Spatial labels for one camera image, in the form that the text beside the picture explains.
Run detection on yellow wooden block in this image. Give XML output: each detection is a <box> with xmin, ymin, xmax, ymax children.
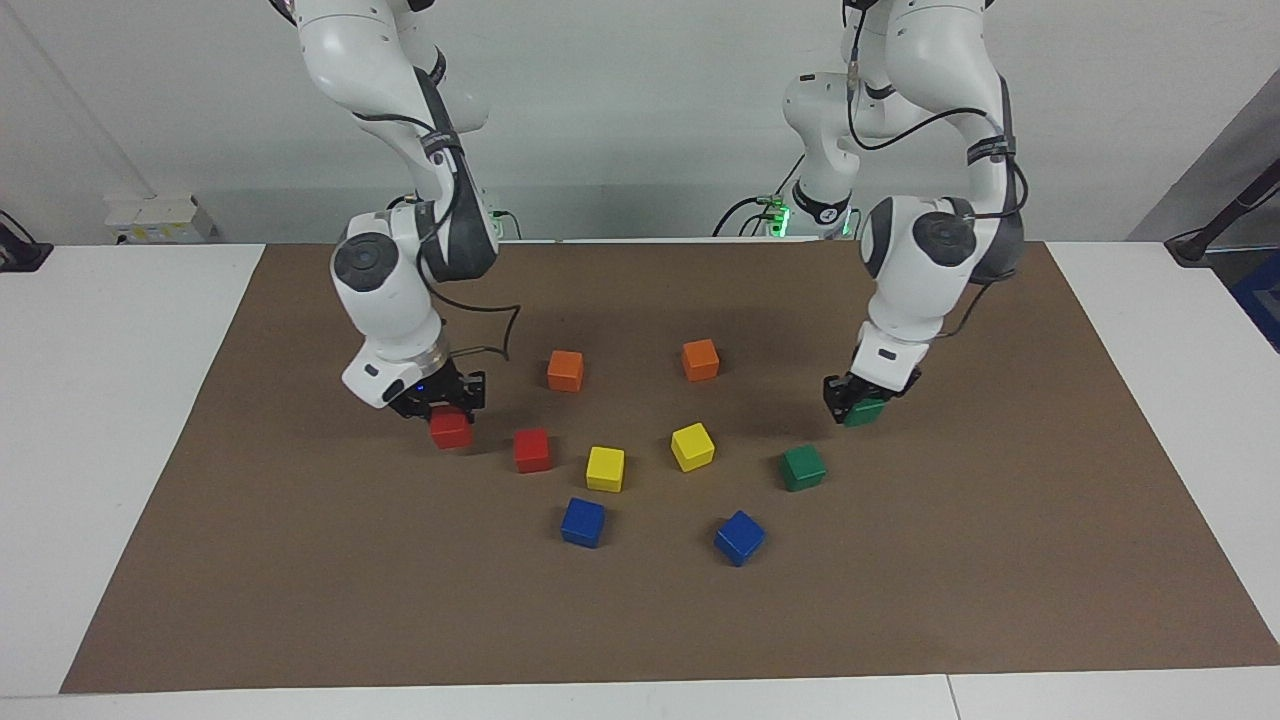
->
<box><xmin>585</xmin><ymin>446</ymin><xmax>626</xmax><ymax>493</ymax></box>
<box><xmin>670</xmin><ymin>422</ymin><xmax>716</xmax><ymax>473</ymax></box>

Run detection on blue wooden block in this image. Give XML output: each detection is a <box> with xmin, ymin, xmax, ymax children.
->
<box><xmin>560</xmin><ymin>497</ymin><xmax>607</xmax><ymax>549</ymax></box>
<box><xmin>713</xmin><ymin>510</ymin><xmax>767</xmax><ymax>568</ymax></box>

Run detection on brown table mat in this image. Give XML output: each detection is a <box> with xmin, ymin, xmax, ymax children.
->
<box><xmin>60</xmin><ymin>240</ymin><xmax>1280</xmax><ymax>694</ymax></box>

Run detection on blue crate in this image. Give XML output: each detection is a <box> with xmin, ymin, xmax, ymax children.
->
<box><xmin>1230</xmin><ymin>248</ymin><xmax>1280</xmax><ymax>353</ymax></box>

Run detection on black stand pole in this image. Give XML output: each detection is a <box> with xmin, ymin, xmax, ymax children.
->
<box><xmin>1165</xmin><ymin>158</ymin><xmax>1280</xmax><ymax>267</ymax></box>

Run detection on black clamp base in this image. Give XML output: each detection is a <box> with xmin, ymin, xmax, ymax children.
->
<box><xmin>0</xmin><ymin>210</ymin><xmax>54</xmax><ymax>273</ymax></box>

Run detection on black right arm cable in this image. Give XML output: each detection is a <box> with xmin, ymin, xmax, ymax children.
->
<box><xmin>352</xmin><ymin>110</ymin><xmax>523</xmax><ymax>363</ymax></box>

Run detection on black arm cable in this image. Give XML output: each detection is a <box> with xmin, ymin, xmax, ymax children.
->
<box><xmin>352</xmin><ymin>110</ymin><xmax>523</xmax><ymax>363</ymax></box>
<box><xmin>843</xmin><ymin>0</ymin><xmax>1031</xmax><ymax>336</ymax></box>

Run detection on black base cables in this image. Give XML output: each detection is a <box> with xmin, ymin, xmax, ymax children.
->
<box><xmin>712</xmin><ymin>155</ymin><xmax>806</xmax><ymax>239</ymax></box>

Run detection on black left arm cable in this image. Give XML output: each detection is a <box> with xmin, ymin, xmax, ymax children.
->
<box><xmin>843</xmin><ymin>0</ymin><xmax>1031</xmax><ymax>336</ymax></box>

